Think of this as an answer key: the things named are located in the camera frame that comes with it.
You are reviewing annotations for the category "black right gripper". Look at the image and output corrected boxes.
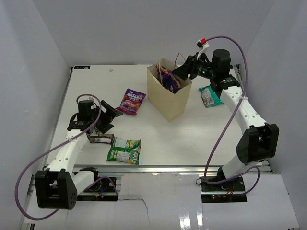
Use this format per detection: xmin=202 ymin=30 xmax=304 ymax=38
xmin=173 ymin=52 xmax=217 ymax=81

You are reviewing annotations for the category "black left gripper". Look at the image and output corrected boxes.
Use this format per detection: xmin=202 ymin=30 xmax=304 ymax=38
xmin=90 ymin=100 xmax=122 ymax=134

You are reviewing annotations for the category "purple nut snack bag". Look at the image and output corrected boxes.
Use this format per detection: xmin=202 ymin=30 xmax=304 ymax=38
xmin=156 ymin=63 xmax=181 ymax=94

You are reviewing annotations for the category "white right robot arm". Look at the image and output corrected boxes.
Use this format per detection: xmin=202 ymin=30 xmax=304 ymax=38
xmin=172 ymin=49 xmax=279 ymax=191

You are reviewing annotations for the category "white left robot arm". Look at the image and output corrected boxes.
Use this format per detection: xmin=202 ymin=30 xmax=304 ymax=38
xmin=35 ymin=100 xmax=123 ymax=210

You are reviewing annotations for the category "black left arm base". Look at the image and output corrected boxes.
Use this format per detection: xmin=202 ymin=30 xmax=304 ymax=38
xmin=77 ymin=177 xmax=119 ymax=202

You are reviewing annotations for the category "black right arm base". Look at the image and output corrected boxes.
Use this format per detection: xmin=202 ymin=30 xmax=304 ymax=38
xmin=196 ymin=177 xmax=247 ymax=204

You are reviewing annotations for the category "red purple candy bag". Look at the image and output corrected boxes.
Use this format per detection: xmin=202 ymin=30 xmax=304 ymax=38
xmin=116 ymin=89 xmax=146 ymax=116

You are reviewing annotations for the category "green candy bag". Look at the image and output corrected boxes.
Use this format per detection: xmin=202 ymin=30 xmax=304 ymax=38
xmin=106 ymin=137 xmax=141 ymax=165

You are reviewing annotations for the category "brown paper bag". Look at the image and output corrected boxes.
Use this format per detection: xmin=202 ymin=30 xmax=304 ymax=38
xmin=147 ymin=58 xmax=192 ymax=122

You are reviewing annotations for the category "brown chocolate bar wrapper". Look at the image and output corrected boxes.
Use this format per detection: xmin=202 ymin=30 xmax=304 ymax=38
xmin=89 ymin=134 xmax=115 ymax=144

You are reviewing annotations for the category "dark small candy packet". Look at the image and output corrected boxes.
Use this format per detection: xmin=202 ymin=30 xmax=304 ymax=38
xmin=89 ymin=127 xmax=102 ymax=136

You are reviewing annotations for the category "teal snack packet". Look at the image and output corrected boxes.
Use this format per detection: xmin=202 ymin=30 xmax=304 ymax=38
xmin=199 ymin=86 xmax=224 ymax=108

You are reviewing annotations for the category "blue left table label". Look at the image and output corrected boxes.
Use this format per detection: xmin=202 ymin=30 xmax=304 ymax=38
xmin=73 ymin=66 xmax=91 ymax=70

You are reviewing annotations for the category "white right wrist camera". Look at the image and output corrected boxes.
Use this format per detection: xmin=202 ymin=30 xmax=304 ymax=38
xmin=195 ymin=38 xmax=210 ymax=59

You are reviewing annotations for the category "aluminium front table rail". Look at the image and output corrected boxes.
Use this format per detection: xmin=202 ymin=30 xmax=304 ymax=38
xmin=38 ymin=165 xmax=272 ymax=175

